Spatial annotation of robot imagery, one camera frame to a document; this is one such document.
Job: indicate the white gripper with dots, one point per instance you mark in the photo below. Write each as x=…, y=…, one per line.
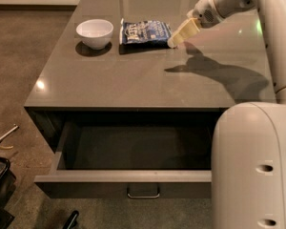
x=204, y=12

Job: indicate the blue chip bag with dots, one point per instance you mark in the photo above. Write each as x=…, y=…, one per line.
x=150, y=32

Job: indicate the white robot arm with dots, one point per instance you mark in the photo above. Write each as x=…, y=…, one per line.
x=249, y=143

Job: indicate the open grey top drawer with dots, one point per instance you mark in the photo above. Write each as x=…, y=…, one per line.
x=103, y=161

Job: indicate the grey kitchen counter cabinet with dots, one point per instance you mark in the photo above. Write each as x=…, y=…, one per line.
x=215, y=70

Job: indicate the white ceramic bowl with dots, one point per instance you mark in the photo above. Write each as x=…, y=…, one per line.
x=95, y=33

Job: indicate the metal rod on floor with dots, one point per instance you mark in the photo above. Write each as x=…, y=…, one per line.
x=12, y=130

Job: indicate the black object on floor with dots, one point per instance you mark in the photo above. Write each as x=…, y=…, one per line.
x=72, y=220

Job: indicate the black bin with bottle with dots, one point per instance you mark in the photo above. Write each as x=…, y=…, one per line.
x=7, y=179

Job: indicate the metal drawer handle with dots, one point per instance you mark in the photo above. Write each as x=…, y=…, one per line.
x=143, y=192

